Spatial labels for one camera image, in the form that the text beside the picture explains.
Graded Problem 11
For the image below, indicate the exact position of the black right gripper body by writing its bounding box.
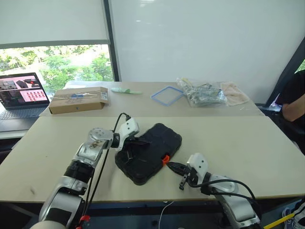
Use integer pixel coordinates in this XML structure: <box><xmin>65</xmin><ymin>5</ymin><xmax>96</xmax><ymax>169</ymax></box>
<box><xmin>178</xmin><ymin>164</ymin><xmax>200</xmax><ymax>191</ymax></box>

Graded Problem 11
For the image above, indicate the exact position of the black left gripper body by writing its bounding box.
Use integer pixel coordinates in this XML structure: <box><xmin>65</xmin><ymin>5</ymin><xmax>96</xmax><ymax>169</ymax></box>
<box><xmin>122</xmin><ymin>136</ymin><xmax>141</xmax><ymax>154</ymax></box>

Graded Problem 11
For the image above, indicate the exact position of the black plastic tool case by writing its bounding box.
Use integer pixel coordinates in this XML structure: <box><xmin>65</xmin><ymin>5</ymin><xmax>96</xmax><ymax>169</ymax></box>
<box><xmin>114</xmin><ymin>122</ymin><xmax>183</xmax><ymax>187</ymax></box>

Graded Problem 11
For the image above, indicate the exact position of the clear lid with blue rim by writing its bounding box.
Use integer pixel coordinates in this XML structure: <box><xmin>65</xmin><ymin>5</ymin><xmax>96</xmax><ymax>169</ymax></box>
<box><xmin>150</xmin><ymin>86</ymin><xmax>186</xmax><ymax>107</ymax></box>

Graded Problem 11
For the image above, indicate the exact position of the pale green plastic utensil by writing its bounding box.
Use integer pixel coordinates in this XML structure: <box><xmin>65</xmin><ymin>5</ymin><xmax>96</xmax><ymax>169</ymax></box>
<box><xmin>111</xmin><ymin>87</ymin><xmax>144</xmax><ymax>95</ymax></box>

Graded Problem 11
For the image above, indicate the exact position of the flat brown cardboard box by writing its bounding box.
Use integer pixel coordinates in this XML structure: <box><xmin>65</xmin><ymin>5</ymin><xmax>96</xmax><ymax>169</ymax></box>
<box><xmin>48</xmin><ymin>86</ymin><xmax>111</xmax><ymax>115</ymax></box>

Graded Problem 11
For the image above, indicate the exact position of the clear plastic bag of parts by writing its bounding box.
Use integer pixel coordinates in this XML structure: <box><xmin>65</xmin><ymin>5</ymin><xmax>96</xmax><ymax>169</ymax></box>
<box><xmin>176</xmin><ymin>76</ymin><xmax>228</xmax><ymax>107</ymax></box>

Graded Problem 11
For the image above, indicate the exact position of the beige cloth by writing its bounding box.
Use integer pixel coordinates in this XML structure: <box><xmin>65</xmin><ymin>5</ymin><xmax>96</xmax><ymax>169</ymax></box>
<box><xmin>220</xmin><ymin>81</ymin><xmax>250</xmax><ymax>106</ymax></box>

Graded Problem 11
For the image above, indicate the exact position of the white sneaker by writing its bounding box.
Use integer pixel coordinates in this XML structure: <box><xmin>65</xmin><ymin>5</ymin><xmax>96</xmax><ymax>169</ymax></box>
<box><xmin>282</xmin><ymin>199</ymin><xmax>305</xmax><ymax>226</ymax></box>

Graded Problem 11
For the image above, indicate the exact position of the open grey laptop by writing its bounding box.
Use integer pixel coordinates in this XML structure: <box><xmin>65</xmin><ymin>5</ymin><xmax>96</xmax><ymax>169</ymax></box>
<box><xmin>0</xmin><ymin>72</ymin><xmax>51</xmax><ymax>132</ymax></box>

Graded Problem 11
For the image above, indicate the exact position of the white roller blind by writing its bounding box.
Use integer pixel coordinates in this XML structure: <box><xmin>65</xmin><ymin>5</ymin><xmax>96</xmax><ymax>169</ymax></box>
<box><xmin>0</xmin><ymin>0</ymin><xmax>111</xmax><ymax>50</ymax></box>

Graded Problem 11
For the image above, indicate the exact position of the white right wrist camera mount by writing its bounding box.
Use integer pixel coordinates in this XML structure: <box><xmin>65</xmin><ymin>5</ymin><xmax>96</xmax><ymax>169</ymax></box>
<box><xmin>186</xmin><ymin>152</ymin><xmax>209</xmax><ymax>185</ymax></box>

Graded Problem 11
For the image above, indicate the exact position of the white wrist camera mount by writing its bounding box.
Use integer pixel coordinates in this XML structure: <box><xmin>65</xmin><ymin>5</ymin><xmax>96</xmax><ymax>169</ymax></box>
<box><xmin>186</xmin><ymin>152</ymin><xmax>209</xmax><ymax>185</ymax></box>
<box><xmin>117</xmin><ymin>117</ymin><xmax>140</xmax><ymax>152</ymax></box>

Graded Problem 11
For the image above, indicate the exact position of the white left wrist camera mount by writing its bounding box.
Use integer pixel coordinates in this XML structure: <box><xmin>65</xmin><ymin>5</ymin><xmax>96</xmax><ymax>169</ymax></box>
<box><xmin>117</xmin><ymin>117</ymin><xmax>140</xmax><ymax>152</ymax></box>

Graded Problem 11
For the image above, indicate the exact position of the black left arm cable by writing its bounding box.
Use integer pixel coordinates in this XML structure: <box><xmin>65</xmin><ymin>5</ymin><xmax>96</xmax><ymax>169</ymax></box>
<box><xmin>81</xmin><ymin>112</ymin><xmax>132</xmax><ymax>221</ymax></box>

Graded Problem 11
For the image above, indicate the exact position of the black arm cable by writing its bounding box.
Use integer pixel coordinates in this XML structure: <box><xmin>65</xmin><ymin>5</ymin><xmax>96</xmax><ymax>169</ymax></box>
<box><xmin>81</xmin><ymin>112</ymin><xmax>132</xmax><ymax>221</ymax></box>
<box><xmin>190</xmin><ymin>178</ymin><xmax>258</xmax><ymax>212</ymax></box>

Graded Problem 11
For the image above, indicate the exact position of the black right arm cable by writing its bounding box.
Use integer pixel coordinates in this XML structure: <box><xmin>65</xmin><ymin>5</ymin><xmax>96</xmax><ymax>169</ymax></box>
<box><xmin>190</xmin><ymin>178</ymin><xmax>258</xmax><ymax>212</ymax></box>

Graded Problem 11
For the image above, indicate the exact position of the thin white cable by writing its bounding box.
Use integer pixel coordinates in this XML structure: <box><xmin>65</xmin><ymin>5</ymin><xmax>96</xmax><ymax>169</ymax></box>
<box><xmin>158</xmin><ymin>200</ymin><xmax>175</xmax><ymax>229</ymax></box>

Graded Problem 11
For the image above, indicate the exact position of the dark table frame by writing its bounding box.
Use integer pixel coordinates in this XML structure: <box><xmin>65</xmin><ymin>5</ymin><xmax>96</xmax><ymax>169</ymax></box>
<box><xmin>89</xmin><ymin>202</ymin><xmax>223</xmax><ymax>217</ymax></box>

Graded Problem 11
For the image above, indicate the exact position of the black window frame post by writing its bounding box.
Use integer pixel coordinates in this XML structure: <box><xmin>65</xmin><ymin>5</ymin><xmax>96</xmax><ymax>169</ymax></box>
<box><xmin>102</xmin><ymin>0</ymin><xmax>122</xmax><ymax>83</ymax></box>

